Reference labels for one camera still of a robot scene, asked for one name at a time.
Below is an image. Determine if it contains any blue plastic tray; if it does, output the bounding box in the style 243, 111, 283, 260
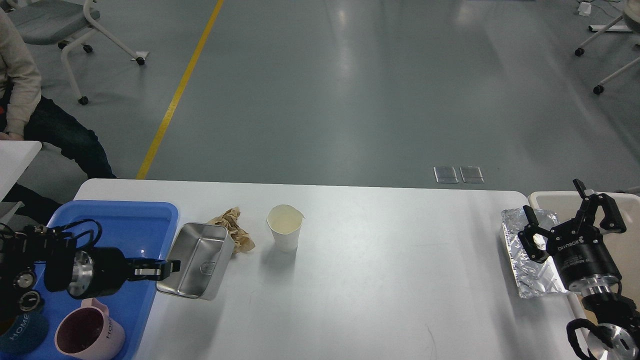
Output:
0, 200, 179, 360

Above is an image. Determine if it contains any pink mug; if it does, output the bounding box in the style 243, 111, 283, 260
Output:
54, 297, 126, 360

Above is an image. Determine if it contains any crumpled brown paper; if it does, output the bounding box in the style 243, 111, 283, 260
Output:
206, 206, 256, 255

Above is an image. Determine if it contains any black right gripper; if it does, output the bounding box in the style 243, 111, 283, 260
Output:
518, 178, 627, 292

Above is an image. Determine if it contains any floor outlet plate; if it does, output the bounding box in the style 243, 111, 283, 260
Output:
459, 166, 485, 183
433, 166, 459, 184

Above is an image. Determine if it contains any beige plastic bin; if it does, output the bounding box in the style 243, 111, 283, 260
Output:
527, 191, 640, 306

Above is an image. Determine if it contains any white paper cup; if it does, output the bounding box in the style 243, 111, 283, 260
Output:
266, 204, 306, 252

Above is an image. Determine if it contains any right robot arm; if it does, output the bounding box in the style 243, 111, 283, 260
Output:
518, 178, 639, 360

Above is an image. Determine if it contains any floor outlet plate right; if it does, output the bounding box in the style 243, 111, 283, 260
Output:
459, 166, 485, 183

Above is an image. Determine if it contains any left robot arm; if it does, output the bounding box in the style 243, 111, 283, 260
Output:
0, 218, 181, 333

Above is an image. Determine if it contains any grey office chair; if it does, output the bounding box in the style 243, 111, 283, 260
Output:
7, 0, 146, 106

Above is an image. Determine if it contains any floor outlet plate left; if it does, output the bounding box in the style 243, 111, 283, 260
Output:
433, 166, 459, 184

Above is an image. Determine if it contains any aluminium foil tray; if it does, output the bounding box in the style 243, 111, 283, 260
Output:
501, 207, 569, 299

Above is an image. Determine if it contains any person in beige sweater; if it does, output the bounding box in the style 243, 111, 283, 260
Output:
0, 10, 118, 226

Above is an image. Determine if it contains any white chair base right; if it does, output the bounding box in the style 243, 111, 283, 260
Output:
575, 0, 640, 96

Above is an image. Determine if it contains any white side table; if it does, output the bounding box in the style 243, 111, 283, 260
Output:
0, 140, 42, 199

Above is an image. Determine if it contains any stainless steel rectangular dish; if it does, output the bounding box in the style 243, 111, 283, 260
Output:
156, 222, 234, 301

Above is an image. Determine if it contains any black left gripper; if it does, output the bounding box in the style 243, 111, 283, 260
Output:
66, 247, 182, 300

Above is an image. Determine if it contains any dark blue mug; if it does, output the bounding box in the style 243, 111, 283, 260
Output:
0, 311, 50, 354

